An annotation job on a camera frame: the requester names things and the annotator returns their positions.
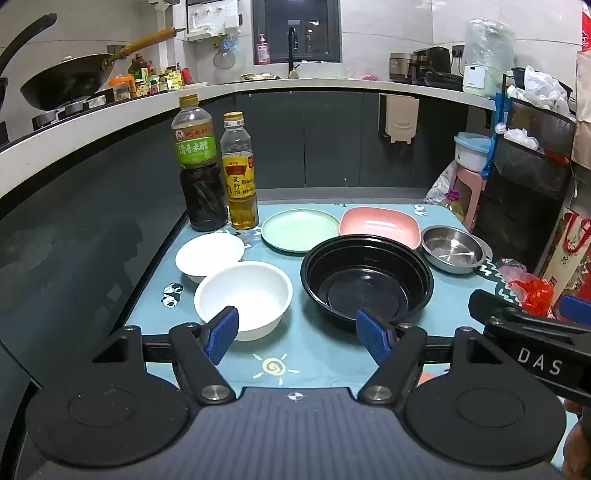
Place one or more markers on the black plastic bowl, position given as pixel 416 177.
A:
pixel 364 286

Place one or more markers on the yellow oil bottle red label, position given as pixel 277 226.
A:
pixel 240 184

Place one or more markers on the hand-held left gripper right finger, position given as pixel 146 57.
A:
pixel 374 337

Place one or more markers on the blue printed tablecloth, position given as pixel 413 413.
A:
pixel 304 346

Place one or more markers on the stainless steel bowl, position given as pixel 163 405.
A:
pixel 450 251

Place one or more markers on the beige hanging trash bin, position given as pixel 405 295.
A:
pixel 399 117

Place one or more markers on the wall socket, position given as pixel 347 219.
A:
pixel 458 50

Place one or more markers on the white container blue lid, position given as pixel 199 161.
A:
pixel 471 150

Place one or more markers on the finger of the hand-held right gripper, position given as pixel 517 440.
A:
pixel 485 302
pixel 575 308

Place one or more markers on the pink square bowl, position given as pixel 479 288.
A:
pixel 378 226

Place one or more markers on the pink soap bottle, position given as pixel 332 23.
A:
pixel 263 50

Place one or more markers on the dark window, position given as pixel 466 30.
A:
pixel 300 27

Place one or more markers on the floral bag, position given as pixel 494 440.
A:
pixel 438 187

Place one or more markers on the row of condiment bottles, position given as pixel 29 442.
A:
pixel 143 81

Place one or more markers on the dark vinegar bottle green label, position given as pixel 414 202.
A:
pixel 201 184

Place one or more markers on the large white bowl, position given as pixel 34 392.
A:
pixel 249 295

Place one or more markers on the white appliance with plastic cover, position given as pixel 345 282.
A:
pixel 487 60

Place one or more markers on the gas stove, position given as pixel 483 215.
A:
pixel 69 110

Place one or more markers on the black kitchen faucet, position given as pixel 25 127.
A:
pixel 292 50

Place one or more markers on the person's right hand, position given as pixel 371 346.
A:
pixel 577 450

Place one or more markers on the silver rice cooker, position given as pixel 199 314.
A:
pixel 401 67

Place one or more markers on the small white bowl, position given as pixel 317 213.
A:
pixel 207 256

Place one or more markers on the hanging clear plastic item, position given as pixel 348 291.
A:
pixel 225 55

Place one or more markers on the white wall-mounted appliance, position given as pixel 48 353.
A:
pixel 212 18

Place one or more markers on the black air fryer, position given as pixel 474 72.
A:
pixel 434 57

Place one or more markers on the small white plastic bag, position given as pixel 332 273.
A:
pixel 521 138

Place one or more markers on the green round plate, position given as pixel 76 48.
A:
pixel 300 228

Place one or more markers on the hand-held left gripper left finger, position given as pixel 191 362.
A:
pixel 221 334

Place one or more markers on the large oil bottle on floor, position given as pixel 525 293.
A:
pixel 453 205

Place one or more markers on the white kitchen countertop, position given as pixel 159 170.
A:
pixel 138 115

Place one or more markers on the black mesh rack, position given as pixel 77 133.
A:
pixel 521 198

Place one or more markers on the red paper bag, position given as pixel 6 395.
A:
pixel 575 249

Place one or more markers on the red plastic bag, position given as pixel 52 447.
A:
pixel 535 290

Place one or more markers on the pink plastic stool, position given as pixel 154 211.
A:
pixel 468 194

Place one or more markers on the black griddle pan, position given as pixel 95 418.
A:
pixel 443 79

